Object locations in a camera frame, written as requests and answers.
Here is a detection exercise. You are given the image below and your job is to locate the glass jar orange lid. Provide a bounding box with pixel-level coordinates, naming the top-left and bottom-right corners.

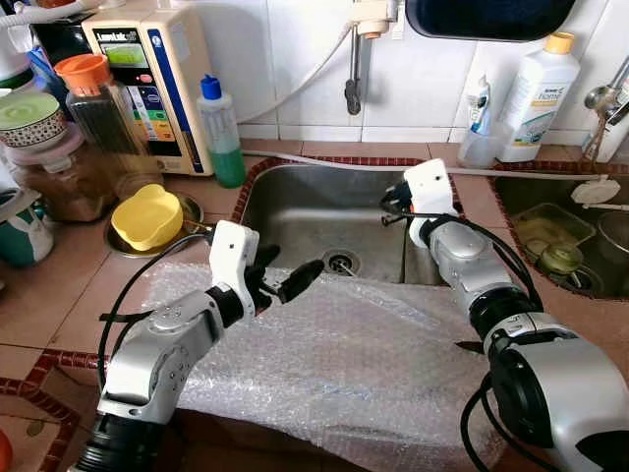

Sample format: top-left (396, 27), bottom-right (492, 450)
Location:
top-left (54, 54), bottom-right (139, 158)

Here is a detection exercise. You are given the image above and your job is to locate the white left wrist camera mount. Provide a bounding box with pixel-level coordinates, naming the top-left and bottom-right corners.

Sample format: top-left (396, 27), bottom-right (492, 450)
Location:
top-left (208, 220), bottom-right (261, 296)

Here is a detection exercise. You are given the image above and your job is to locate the clear bubble wrap sheet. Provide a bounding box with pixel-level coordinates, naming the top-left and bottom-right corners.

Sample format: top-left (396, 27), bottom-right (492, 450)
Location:
top-left (147, 264), bottom-right (512, 471)

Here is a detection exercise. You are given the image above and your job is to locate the black appliance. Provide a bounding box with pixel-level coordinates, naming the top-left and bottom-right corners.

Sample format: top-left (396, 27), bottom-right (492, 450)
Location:
top-left (29, 20), bottom-right (91, 68)

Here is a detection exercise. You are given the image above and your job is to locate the white flask green band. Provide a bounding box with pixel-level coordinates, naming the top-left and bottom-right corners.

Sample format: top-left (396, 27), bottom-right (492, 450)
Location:
top-left (0, 25), bottom-right (38, 91)

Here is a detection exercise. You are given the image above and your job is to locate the clear square plastic container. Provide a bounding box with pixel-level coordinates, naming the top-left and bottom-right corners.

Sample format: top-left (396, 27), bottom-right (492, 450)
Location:
top-left (511, 202), bottom-right (596, 262)

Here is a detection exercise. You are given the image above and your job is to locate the round steel bowl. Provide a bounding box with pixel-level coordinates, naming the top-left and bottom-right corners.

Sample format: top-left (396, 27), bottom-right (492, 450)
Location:
top-left (103, 192), bottom-right (207, 260)

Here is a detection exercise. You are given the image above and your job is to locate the small glass jar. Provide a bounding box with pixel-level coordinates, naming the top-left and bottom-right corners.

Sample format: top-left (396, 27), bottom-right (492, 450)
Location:
top-left (539, 241), bottom-right (586, 276)

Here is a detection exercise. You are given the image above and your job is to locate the green soap bottle blue cap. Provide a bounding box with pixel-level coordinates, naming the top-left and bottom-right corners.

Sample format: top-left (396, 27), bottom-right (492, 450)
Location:
top-left (199, 74), bottom-right (247, 190)

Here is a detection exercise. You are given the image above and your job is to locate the dark blue wall tray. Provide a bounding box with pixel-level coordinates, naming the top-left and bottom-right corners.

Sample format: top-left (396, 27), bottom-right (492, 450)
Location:
top-left (405, 0), bottom-right (551, 42)

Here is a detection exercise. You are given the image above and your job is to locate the teal and white mug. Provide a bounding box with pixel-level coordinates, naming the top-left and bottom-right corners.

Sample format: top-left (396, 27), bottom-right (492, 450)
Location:
top-left (0, 187), bottom-right (55, 268)

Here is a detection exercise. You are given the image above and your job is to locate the white detergent bottle yellow cap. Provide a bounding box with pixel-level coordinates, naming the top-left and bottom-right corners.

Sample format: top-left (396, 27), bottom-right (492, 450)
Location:
top-left (496, 31), bottom-right (583, 163)

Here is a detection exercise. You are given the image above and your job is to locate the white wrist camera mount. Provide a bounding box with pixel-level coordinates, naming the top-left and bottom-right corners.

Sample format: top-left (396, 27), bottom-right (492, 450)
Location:
top-left (403, 159), bottom-right (455, 219)
top-left (208, 220), bottom-right (261, 296)

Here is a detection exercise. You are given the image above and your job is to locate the white wall hose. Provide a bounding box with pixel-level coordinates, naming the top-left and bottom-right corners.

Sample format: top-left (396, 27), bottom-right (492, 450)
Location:
top-left (236, 25), bottom-right (357, 124)

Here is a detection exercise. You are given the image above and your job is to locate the steel pot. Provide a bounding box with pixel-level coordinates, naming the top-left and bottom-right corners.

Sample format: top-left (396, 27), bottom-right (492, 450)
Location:
top-left (595, 208), bottom-right (629, 266)

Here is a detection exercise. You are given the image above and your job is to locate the steel wall tap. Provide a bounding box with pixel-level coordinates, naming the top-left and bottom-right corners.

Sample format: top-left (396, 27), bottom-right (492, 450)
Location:
top-left (344, 0), bottom-right (399, 117)

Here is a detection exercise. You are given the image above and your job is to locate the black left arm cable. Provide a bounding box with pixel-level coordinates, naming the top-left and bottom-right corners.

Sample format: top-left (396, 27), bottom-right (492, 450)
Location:
top-left (96, 231), bottom-right (215, 394)

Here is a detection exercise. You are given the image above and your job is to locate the stainless steel sink basin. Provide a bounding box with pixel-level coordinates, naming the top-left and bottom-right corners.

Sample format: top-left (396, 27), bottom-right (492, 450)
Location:
top-left (491, 172), bottom-right (629, 301)
top-left (241, 162), bottom-right (463, 286)

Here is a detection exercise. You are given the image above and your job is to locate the chrome gooseneck faucet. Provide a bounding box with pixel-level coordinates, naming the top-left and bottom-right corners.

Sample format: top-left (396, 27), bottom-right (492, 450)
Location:
top-left (582, 59), bottom-right (629, 163)

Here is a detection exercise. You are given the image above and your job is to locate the beige water ionizer appliance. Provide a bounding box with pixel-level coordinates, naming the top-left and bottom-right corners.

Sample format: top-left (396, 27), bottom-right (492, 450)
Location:
top-left (81, 5), bottom-right (215, 176)

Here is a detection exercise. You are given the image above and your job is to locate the yellow plastic bowl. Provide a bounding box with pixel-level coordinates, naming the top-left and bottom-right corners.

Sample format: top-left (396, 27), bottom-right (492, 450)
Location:
top-left (110, 184), bottom-right (185, 252)

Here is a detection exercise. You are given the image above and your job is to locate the clear glass tumbler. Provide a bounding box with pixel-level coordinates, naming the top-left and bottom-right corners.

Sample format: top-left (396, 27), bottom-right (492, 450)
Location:
top-left (113, 167), bottom-right (163, 203)

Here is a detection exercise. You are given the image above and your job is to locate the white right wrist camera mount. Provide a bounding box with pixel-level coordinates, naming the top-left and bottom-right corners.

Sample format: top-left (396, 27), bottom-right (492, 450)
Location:
top-left (403, 159), bottom-right (455, 219)

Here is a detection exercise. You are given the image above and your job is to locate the brown glass jar pink lid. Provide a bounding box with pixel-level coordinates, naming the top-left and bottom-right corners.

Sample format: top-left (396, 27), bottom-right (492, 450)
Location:
top-left (8, 123), bottom-right (124, 222)

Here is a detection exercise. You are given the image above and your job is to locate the white toothpaste tube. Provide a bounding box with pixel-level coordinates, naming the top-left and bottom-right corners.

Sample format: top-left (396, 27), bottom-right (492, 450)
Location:
top-left (467, 74), bottom-right (492, 137)

